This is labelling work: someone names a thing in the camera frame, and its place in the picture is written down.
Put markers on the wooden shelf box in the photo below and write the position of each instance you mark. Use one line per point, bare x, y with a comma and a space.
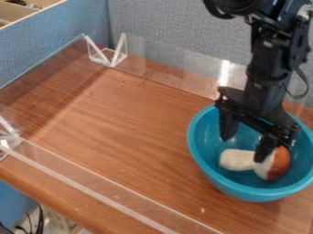
17, 10

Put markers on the clear acrylic barrier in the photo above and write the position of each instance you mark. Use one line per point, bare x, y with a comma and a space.
181, 68
144, 209

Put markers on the white and brown mushroom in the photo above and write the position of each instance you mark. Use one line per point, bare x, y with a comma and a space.
275, 167

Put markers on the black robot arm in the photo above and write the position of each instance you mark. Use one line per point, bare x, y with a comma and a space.
280, 24

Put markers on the clear acrylic corner bracket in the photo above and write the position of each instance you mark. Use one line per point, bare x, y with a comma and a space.
106, 56

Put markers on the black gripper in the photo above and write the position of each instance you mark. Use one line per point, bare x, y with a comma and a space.
278, 126

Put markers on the blue plastic bowl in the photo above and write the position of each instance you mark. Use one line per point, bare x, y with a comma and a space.
244, 185

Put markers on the clear acrylic front barrier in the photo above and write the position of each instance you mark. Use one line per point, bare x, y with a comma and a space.
144, 209

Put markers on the clear acrylic back barrier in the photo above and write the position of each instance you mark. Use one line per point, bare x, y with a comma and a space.
181, 68

